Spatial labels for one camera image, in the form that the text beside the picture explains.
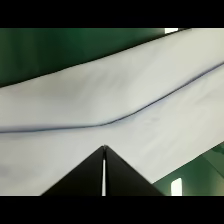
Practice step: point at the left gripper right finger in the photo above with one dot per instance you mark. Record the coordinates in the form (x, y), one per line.
(128, 181)

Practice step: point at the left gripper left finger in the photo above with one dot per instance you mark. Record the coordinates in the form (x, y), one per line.
(83, 180)

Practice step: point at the white shirt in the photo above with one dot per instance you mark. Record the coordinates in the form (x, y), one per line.
(133, 100)

